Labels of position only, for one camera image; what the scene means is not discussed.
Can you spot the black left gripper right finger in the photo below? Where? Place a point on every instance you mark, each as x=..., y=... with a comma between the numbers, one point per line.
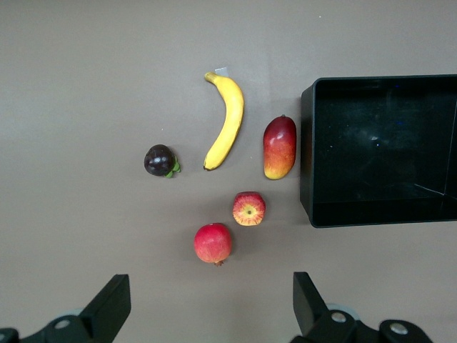
x=310, y=314

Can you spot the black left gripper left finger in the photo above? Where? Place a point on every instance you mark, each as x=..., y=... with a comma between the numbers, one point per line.
x=103, y=314

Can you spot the red yellow apple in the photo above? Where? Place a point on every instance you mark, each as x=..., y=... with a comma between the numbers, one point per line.
x=248, y=209

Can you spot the black plastic box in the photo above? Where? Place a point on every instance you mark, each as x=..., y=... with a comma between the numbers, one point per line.
x=375, y=143

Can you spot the yellow banana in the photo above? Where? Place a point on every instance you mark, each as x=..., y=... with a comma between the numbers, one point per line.
x=230, y=118

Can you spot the red pomegranate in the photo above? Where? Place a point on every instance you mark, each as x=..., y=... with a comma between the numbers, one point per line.
x=212, y=243

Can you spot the dark purple mangosteen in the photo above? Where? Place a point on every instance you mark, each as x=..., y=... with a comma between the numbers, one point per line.
x=159, y=160

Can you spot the red yellow mango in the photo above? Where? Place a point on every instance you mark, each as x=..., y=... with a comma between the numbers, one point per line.
x=280, y=146

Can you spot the grey tape piece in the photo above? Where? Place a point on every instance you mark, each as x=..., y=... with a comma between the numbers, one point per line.
x=222, y=71

